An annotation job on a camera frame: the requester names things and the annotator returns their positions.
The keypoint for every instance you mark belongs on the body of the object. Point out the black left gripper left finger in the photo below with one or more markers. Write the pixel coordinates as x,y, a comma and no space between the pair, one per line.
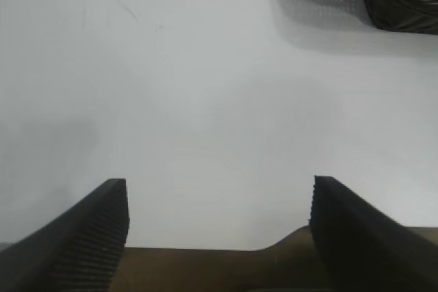
68,247

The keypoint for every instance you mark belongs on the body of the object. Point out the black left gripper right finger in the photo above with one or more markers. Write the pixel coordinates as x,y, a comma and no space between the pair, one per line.
359,244

